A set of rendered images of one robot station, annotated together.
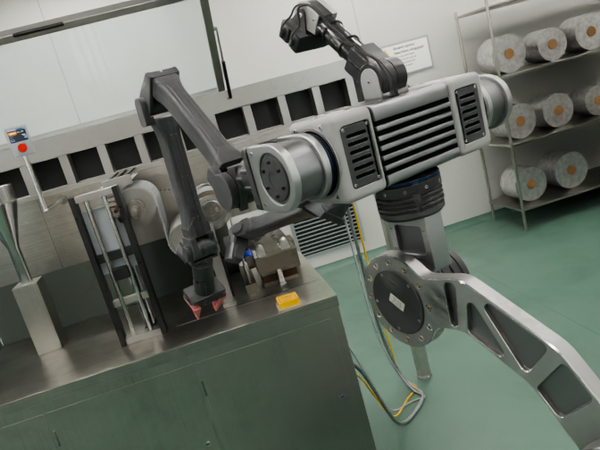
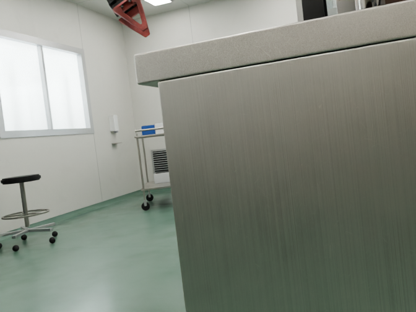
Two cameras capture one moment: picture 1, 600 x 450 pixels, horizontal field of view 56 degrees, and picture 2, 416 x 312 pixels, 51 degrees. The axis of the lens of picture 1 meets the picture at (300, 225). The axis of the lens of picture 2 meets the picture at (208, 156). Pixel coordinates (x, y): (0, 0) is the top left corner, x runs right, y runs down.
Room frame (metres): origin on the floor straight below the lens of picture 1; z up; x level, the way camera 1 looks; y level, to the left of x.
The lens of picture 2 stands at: (2.13, -0.53, 0.78)
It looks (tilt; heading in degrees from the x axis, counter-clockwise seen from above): 2 degrees down; 118
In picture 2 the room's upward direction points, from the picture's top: 7 degrees counter-clockwise
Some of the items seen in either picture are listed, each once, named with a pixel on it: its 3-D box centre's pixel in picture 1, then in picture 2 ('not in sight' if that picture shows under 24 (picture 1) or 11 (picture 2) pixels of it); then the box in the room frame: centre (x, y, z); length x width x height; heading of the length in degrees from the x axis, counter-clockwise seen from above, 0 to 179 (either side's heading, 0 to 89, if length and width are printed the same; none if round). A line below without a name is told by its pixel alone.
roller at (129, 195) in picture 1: (138, 202); not in sight; (2.13, 0.56, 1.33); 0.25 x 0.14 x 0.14; 8
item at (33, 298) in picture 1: (25, 279); not in sight; (2.04, 1.03, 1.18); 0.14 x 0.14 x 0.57
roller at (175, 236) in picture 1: (185, 232); not in sight; (2.14, 0.43, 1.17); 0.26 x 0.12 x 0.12; 8
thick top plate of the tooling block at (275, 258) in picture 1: (270, 249); not in sight; (2.22, 0.14, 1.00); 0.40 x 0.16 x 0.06; 8
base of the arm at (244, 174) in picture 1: (262, 173); not in sight; (1.07, 0.04, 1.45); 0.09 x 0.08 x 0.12; 121
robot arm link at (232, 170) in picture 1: (244, 185); not in sight; (1.13, 0.09, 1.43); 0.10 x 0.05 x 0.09; 31
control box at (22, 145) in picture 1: (20, 141); not in sight; (1.99, 0.85, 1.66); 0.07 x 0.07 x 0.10; 26
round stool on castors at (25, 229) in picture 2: not in sight; (27, 210); (-1.23, 2.16, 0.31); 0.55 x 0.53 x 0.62; 98
